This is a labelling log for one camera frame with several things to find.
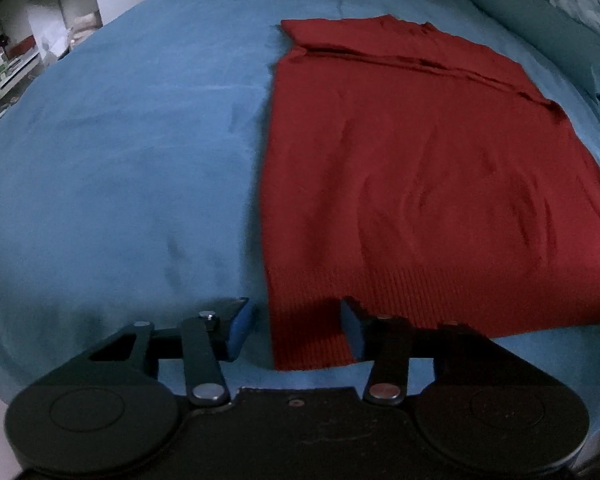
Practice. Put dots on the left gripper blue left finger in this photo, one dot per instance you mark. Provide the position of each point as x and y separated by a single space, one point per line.
209 338

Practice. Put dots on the blue bed sheet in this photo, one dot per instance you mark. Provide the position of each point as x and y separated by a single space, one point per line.
128 170

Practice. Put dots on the red knit sweater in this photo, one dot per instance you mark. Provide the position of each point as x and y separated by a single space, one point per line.
428 178

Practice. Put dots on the teal folded duvet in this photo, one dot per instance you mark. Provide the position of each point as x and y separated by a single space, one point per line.
570 45

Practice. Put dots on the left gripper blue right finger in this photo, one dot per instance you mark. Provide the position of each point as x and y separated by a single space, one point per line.
380 340

